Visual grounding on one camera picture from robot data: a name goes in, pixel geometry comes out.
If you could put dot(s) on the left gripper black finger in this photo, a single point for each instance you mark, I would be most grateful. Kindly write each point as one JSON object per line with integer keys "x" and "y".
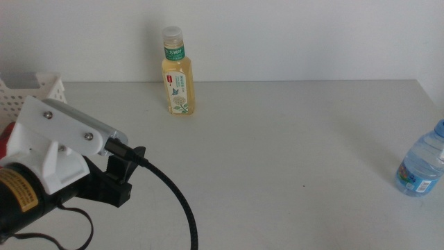
{"x": 119, "y": 172}

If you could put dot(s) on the red cola can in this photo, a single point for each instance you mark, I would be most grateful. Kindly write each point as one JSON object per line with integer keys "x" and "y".
{"x": 5, "y": 139}

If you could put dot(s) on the yellow tea bottle green label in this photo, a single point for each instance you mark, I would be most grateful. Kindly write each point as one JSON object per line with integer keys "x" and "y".
{"x": 177, "y": 74}

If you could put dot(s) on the clear water bottle blue cap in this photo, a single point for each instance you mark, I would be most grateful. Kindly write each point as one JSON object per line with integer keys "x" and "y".
{"x": 421, "y": 163}

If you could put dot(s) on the white perforated plastic basket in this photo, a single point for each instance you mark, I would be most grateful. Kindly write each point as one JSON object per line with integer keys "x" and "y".
{"x": 52, "y": 87}

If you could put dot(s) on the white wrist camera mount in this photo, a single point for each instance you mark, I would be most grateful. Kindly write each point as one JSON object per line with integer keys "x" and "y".
{"x": 48, "y": 139}

